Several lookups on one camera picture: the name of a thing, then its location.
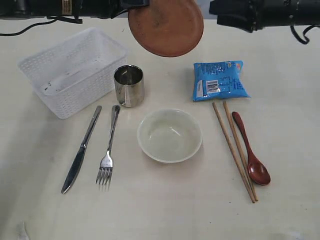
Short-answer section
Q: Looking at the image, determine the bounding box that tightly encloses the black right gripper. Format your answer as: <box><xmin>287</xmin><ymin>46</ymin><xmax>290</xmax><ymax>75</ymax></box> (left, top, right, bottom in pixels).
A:
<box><xmin>209</xmin><ymin>0</ymin><xmax>265</xmax><ymax>33</ymax></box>

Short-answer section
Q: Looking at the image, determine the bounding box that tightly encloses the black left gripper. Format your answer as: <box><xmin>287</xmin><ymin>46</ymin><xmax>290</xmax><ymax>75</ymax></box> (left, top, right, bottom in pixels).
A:
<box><xmin>108</xmin><ymin>0</ymin><xmax>150</xmax><ymax>19</ymax></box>

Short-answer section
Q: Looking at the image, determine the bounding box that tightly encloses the brown round plate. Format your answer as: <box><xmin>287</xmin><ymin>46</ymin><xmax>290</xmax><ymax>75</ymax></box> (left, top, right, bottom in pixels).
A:
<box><xmin>128</xmin><ymin>0</ymin><xmax>204</xmax><ymax>58</ymax></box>

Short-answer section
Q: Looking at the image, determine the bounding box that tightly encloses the blue chips bag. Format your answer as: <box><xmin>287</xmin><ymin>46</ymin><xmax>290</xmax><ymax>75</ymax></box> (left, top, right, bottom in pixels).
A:
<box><xmin>192</xmin><ymin>60</ymin><xmax>249</xmax><ymax>102</ymax></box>

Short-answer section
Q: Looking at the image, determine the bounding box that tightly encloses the stainless steel cup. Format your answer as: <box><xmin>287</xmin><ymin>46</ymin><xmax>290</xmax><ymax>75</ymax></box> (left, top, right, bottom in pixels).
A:
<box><xmin>113</xmin><ymin>64</ymin><xmax>145</xmax><ymax>108</ymax></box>

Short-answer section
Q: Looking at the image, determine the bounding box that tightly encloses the white woven plastic basket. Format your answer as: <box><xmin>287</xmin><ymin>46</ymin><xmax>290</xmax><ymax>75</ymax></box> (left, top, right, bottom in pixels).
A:
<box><xmin>17</xmin><ymin>27</ymin><xmax>127</xmax><ymax>119</ymax></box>

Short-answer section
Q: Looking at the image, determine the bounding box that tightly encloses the wooden chopstick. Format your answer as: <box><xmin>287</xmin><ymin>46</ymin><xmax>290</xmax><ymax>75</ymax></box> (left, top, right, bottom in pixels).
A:
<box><xmin>212</xmin><ymin>102</ymin><xmax>256</xmax><ymax>203</ymax></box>
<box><xmin>222</xmin><ymin>100</ymin><xmax>258</xmax><ymax>203</ymax></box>

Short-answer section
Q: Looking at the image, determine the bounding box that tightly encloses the white ceramic bowl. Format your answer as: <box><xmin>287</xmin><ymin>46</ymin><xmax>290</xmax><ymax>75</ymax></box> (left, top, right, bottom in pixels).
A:
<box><xmin>136</xmin><ymin>108</ymin><xmax>203</xmax><ymax>164</ymax></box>

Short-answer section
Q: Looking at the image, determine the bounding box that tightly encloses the silver metal spoon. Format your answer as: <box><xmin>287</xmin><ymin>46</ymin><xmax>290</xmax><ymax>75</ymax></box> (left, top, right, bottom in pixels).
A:
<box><xmin>95</xmin><ymin>104</ymin><xmax>121</xmax><ymax>190</ymax></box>

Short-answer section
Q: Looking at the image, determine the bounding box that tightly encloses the reddish brown wooden spoon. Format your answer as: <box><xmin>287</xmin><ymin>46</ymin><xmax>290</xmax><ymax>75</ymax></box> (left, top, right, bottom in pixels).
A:
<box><xmin>231</xmin><ymin>111</ymin><xmax>271</xmax><ymax>186</ymax></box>

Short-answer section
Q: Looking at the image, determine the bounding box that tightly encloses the silver metal knife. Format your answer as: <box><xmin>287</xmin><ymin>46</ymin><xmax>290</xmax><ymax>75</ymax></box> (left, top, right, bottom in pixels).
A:
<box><xmin>60</xmin><ymin>105</ymin><xmax>102</xmax><ymax>194</ymax></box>

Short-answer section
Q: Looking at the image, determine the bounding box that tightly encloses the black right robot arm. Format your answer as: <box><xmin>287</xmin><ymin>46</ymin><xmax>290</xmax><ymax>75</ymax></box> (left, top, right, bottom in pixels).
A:
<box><xmin>243</xmin><ymin>0</ymin><xmax>320</xmax><ymax>33</ymax></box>

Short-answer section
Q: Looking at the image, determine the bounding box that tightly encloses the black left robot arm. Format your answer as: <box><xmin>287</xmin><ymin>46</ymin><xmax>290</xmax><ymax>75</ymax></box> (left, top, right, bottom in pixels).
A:
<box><xmin>0</xmin><ymin>0</ymin><xmax>258</xmax><ymax>31</ymax></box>

